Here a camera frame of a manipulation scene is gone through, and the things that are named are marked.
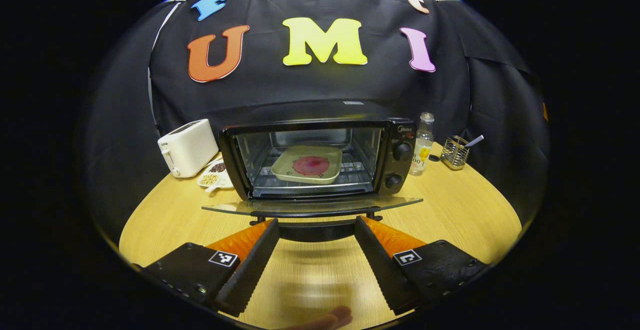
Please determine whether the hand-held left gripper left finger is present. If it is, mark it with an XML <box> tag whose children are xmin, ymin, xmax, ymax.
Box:
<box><xmin>140</xmin><ymin>218</ymin><xmax>281</xmax><ymax>317</ymax></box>

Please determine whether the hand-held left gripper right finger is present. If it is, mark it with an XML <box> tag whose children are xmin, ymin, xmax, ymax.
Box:
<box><xmin>354</xmin><ymin>215</ymin><xmax>493</xmax><ymax>315</ymax></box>

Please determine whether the cream square food tray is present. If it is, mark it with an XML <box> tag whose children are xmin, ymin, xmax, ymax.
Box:
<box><xmin>270</xmin><ymin>145</ymin><xmax>344</xmax><ymax>185</ymax></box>

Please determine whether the pink ham slice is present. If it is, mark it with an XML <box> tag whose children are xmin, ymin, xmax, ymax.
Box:
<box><xmin>292</xmin><ymin>156</ymin><xmax>331</xmax><ymax>176</ymax></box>

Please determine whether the black electric oven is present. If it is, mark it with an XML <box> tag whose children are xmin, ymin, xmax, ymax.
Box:
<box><xmin>201</xmin><ymin>101</ymin><xmax>425</xmax><ymax>243</ymax></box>

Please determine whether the white divided snack dish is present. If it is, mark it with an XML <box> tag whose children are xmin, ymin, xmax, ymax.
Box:
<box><xmin>197</xmin><ymin>159</ymin><xmax>234</xmax><ymax>193</ymax></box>

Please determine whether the clear bottle yellow label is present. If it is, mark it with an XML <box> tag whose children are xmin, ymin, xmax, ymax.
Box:
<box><xmin>408</xmin><ymin>112</ymin><xmax>435</xmax><ymax>176</ymax></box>

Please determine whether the white toaster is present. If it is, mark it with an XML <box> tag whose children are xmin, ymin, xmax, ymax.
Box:
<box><xmin>157</xmin><ymin>119</ymin><xmax>220</xmax><ymax>178</ymax></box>

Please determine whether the wire mesh holder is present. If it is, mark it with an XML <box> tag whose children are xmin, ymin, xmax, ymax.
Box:
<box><xmin>441</xmin><ymin>135</ymin><xmax>471</xmax><ymax>171</ymax></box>

